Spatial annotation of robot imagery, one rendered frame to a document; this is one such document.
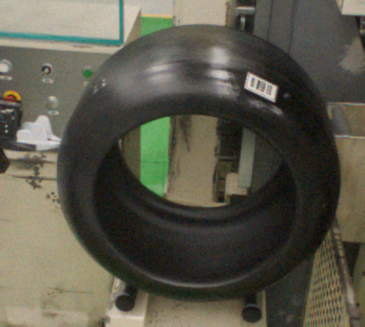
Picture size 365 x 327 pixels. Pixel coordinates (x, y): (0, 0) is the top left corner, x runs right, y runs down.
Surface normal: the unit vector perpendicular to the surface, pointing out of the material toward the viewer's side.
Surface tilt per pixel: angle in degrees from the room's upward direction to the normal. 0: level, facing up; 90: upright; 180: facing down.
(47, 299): 90
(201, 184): 90
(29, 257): 91
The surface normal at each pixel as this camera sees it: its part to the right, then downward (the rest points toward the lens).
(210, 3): -0.09, 0.52
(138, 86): -0.35, -0.25
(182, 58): -0.13, -0.69
